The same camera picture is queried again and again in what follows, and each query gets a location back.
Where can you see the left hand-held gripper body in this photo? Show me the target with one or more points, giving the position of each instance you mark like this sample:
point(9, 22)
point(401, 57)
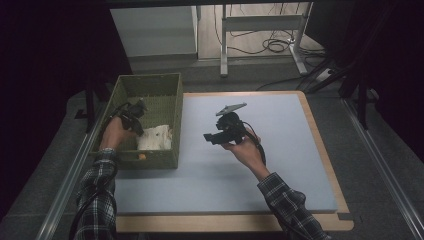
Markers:
point(133, 113)

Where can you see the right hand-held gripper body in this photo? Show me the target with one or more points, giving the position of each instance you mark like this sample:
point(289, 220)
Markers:
point(233, 128)

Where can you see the cream cloth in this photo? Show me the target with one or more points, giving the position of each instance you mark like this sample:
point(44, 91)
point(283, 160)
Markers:
point(155, 138)

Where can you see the green woven basket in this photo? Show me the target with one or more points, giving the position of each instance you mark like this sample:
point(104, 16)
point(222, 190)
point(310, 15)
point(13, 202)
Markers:
point(153, 86)

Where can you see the person's left hand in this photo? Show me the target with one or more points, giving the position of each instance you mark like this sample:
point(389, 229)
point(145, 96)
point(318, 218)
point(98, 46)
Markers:
point(115, 135)

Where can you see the person's right hand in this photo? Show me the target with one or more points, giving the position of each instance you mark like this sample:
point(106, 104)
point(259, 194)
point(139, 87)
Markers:
point(250, 150)

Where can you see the small orange object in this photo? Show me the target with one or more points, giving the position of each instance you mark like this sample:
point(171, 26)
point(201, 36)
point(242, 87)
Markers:
point(142, 156)

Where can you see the black stand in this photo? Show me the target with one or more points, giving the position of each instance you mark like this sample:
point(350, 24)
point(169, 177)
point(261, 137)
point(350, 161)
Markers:
point(361, 100)
point(89, 106)

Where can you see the light blue foam mat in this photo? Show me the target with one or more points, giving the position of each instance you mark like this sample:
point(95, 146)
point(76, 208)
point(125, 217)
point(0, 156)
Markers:
point(283, 133)

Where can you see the white cabinet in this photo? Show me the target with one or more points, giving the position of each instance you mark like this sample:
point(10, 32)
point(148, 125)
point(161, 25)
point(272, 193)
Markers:
point(156, 30)

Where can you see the white power strip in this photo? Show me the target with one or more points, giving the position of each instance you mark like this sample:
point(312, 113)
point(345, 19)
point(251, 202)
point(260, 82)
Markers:
point(324, 75)

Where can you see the black tape piece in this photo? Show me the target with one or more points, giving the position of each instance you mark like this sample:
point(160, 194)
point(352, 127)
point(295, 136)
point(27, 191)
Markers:
point(345, 216)

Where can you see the aluminium rail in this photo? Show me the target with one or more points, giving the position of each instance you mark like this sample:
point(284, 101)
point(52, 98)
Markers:
point(383, 166)
point(63, 193)

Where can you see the grey metal desk frame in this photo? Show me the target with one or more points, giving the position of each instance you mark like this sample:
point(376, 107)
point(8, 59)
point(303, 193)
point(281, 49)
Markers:
point(260, 23)

